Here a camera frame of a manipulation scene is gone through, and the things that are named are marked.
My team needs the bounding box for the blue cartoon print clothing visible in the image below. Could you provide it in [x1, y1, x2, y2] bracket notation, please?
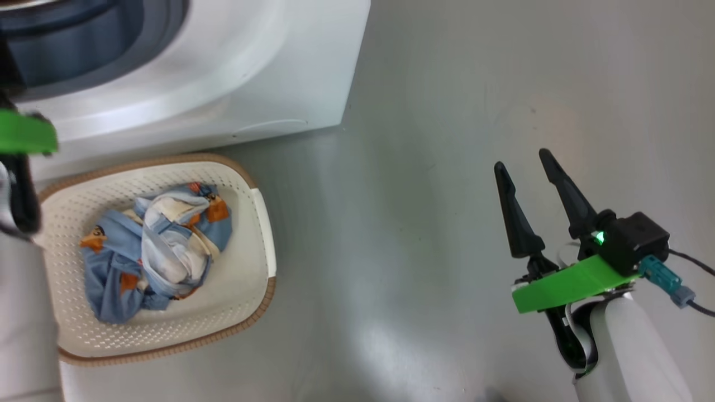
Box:
[80, 183, 232, 324]

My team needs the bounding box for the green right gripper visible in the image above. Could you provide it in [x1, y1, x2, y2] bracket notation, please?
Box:
[494, 149, 643, 313]

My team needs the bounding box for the black cable with teal connector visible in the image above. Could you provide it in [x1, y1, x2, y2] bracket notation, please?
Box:
[640, 248, 715, 319]

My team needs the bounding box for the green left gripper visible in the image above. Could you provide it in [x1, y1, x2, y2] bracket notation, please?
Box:
[0, 109, 59, 156]

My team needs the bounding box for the white front-load washing machine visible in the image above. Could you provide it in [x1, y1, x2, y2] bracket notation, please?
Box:
[0, 0, 371, 182]

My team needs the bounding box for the cream perforated laundry basket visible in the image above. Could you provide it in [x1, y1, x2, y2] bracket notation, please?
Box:
[35, 154, 277, 366]

